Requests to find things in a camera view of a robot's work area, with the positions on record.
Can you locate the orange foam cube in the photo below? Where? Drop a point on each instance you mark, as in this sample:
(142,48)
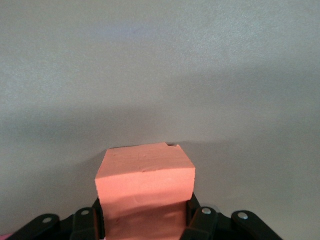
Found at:
(147,190)

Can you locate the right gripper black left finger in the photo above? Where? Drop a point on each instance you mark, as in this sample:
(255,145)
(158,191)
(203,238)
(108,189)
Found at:
(86,222)

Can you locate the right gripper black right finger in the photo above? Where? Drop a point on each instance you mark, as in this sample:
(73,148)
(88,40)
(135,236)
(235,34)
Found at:
(201,221)

